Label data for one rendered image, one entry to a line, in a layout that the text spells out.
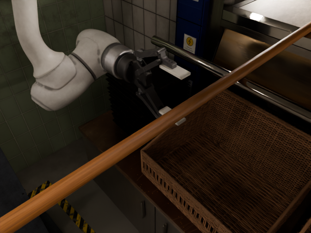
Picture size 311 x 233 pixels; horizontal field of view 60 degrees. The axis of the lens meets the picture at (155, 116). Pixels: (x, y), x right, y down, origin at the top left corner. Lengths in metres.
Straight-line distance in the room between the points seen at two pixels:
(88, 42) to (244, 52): 0.66
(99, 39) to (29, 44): 0.18
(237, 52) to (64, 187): 0.94
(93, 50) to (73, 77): 0.09
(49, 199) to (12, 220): 0.06
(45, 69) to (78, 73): 0.08
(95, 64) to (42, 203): 0.44
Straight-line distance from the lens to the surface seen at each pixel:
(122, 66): 0.72
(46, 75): 0.76
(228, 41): 1.24
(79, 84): 0.78
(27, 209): 0.47
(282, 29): 1.09
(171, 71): 0.60
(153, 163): 1.10
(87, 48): 0.80
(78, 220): 1.84
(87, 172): 0.49
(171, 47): 0.90
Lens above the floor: 1.58
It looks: 42 degrees down
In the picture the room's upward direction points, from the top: straight up
